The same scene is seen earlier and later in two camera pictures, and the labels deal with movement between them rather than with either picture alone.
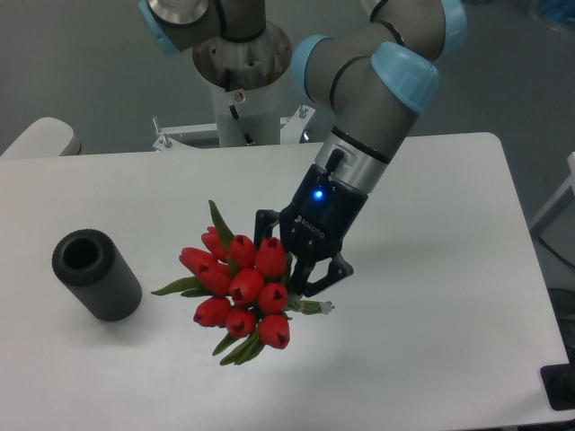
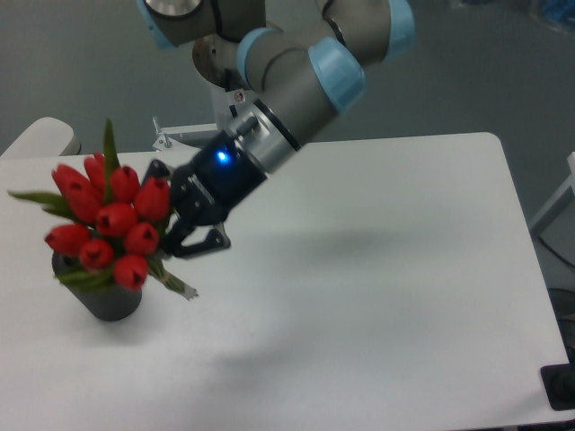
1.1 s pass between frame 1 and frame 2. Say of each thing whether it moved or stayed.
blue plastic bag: stayed
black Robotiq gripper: moved
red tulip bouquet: moved
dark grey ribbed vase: stayed
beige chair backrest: stayed
